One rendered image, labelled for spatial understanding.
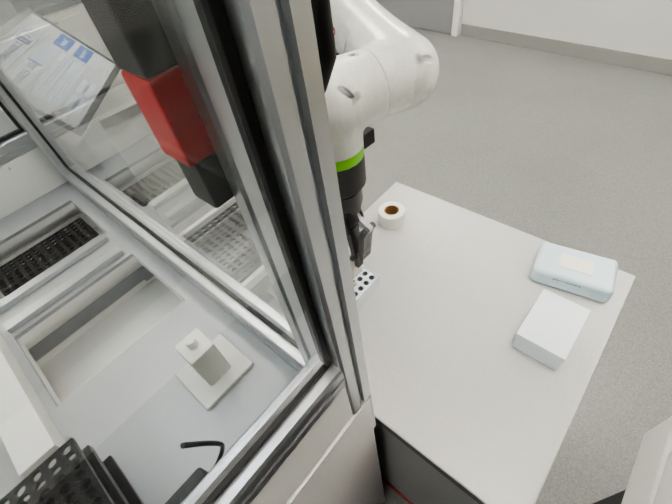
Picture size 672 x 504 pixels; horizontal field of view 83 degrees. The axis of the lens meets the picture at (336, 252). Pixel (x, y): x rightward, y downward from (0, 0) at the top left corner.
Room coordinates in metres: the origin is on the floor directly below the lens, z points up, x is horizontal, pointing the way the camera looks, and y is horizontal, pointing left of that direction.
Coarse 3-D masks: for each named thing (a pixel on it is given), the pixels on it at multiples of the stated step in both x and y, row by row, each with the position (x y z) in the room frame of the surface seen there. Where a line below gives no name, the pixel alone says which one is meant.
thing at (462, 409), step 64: (384, 256) 0.60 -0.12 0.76; (448, 256) 0.57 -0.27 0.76; (512, 256) 0.53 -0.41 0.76; (384, 320) 0.42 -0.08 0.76; (448, 320) 0.40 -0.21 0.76; (512, 320) 0.37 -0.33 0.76; (384, 384) 0.29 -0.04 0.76; (448, 384) 0.26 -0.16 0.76; (512, 384) 0.24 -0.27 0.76; (576, 384) 0.22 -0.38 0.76; (384, 448) 0.24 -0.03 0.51; (448, 448) 0.16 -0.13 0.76; (512, 448) 0.14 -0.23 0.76
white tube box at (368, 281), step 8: (360, 272) 0.54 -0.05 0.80; (368, 272) 0.54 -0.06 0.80; (360, 280) 0.53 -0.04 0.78; (368, 280) 0.51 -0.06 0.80; (376, 280) 0.51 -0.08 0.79; (360, 288) 0.50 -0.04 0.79; (368, 288) 0.49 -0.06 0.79; (376, 288) 0.51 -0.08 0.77; (360, 296) 0.47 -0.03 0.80; (368, 296) 0.49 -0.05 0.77; (360, 304) 0.47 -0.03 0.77
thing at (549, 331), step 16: (544, 304) 0.36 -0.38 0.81; (560, 304) 0.36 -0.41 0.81; (576, 304) 0.35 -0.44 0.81; (528, 320) 0.34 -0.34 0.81; (544, 320) 0.33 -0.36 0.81; (560, 320) 0.32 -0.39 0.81; (576, 320) 0.32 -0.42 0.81; (528, 336) 0.30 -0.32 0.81; (544, 336) 0.30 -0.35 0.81; (560, 336) 0.29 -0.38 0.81; (576, 336) 0.29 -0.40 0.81; (528, 352) 0.29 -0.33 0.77; (544, 352) 0.27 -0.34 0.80; (560, 352) 0.26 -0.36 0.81
